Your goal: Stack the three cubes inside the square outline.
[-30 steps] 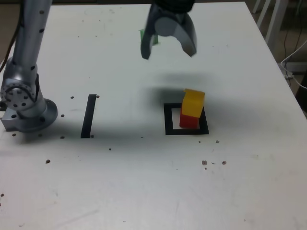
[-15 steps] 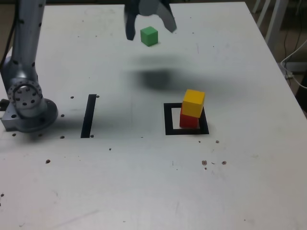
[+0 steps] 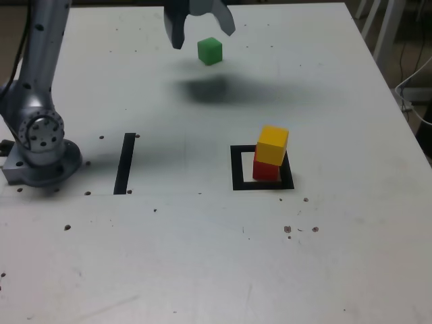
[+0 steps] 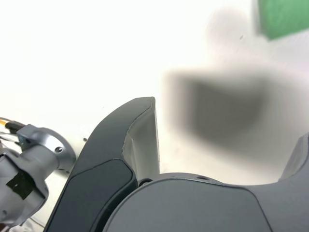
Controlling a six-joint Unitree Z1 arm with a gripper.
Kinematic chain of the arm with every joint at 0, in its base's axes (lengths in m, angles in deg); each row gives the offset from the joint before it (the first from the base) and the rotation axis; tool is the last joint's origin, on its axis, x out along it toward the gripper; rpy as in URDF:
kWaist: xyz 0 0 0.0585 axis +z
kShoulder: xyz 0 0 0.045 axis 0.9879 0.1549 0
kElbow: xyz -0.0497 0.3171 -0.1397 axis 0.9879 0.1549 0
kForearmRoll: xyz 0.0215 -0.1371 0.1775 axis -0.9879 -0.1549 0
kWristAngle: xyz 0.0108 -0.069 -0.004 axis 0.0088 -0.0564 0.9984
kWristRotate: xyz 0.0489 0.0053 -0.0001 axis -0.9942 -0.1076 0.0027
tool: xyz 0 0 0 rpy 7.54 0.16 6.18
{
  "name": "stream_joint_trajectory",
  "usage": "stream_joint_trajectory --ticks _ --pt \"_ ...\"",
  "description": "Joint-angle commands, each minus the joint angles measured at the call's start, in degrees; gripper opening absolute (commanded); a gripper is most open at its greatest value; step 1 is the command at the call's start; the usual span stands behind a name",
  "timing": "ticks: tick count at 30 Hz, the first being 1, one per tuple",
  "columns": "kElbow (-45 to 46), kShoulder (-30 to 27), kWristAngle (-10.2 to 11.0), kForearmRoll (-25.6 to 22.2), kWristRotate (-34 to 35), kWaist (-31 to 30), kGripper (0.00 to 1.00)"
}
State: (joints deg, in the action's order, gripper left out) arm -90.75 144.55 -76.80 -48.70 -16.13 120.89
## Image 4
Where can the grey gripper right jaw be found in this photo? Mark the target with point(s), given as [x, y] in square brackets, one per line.
[193, 207]

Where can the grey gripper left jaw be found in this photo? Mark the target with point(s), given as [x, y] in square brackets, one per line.
[101, 157]

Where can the green cube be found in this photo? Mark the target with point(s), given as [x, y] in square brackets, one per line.
[280, 17]

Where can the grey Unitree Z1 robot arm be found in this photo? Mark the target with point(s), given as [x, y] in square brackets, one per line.
[36, 149]

